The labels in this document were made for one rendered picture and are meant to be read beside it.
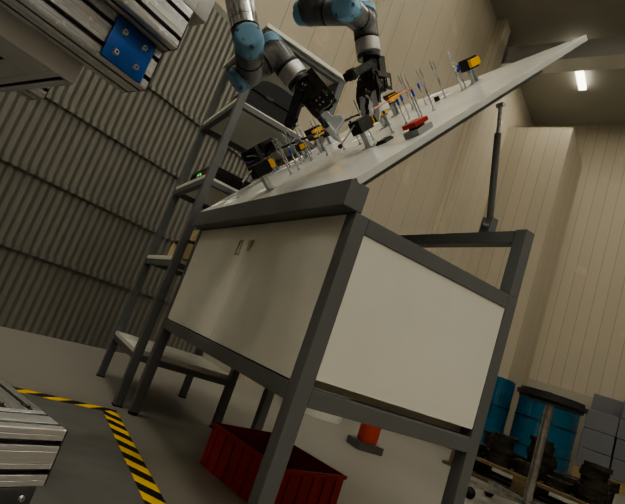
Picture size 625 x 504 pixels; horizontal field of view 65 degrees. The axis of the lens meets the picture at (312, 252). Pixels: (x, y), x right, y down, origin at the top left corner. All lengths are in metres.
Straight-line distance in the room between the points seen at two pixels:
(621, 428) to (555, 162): 4.49
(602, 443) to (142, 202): 7.43
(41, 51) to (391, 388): 1.01
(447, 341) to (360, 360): 0.27
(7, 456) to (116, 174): 2.89
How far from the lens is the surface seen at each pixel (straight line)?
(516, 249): 1.52
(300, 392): 1.08
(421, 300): 1.24
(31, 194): 3.41
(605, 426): 8.96
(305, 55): 2.64
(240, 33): 1.33
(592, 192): 11.17
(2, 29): 1.07
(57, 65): 1.10
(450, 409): 1.37
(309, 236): 1.25
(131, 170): 3.70
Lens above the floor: 0.48
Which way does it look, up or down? 11 degrees up
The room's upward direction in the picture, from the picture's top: 19 degrees clockwise
